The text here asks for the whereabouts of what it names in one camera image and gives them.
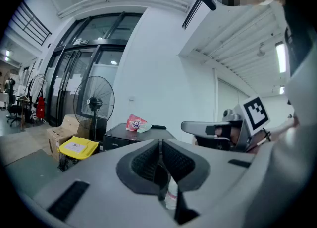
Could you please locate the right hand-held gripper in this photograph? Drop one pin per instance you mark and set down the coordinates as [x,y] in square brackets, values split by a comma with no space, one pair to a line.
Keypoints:
[255,113]

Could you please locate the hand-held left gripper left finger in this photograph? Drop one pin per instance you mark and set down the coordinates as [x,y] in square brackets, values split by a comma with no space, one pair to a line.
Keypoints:
[99,185]

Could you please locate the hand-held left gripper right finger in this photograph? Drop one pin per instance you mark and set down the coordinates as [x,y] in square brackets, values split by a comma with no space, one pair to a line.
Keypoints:
[218,185]

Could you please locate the person's right forearm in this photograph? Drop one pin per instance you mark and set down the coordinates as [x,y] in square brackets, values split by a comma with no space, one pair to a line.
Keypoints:
[282,128]

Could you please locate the red detergent refill bag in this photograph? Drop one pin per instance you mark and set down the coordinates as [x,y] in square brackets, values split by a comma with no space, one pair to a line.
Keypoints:
[135,123]

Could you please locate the yellow lidded waste bin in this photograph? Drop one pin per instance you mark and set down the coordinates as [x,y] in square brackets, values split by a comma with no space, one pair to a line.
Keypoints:
[76,146]

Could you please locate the black flat pouch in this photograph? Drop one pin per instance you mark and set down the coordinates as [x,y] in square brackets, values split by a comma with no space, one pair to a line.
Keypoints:
[158,127]

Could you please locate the pale green pouch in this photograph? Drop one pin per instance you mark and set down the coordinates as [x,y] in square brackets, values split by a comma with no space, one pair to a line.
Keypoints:
[144,128]

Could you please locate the black table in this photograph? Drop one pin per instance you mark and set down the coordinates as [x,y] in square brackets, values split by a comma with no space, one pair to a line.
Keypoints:
[138,136]

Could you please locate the cardboard box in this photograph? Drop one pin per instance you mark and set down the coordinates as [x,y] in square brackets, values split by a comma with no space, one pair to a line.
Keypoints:
[70,123]
[53,140]

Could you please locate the black standing fan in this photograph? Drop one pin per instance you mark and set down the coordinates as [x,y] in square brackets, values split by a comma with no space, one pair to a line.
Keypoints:
[94,103]

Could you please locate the flat cardboard sheet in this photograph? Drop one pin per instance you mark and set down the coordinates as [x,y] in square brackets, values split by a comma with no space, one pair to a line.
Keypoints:
[22,147]

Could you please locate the short tube ceiling light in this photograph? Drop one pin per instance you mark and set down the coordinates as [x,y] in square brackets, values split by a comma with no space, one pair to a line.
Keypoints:
[282,90]

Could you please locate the red hanging bag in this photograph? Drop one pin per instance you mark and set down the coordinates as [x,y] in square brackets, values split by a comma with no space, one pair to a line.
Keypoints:
[40,108]

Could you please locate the long tube ceiling light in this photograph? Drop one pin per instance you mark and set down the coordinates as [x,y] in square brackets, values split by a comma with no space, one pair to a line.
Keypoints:
[281,57]

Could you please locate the black framed glass door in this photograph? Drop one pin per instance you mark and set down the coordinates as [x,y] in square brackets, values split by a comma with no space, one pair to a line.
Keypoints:
[81,73]

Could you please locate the black office chair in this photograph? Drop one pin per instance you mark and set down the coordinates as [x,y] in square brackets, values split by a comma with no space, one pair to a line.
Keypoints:
[15,109]

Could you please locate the black coat rack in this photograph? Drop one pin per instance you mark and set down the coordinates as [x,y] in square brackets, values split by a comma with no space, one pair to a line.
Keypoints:
[31,83]

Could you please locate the black metal railing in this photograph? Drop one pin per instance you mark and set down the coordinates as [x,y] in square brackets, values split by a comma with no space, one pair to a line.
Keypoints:
[29,23]

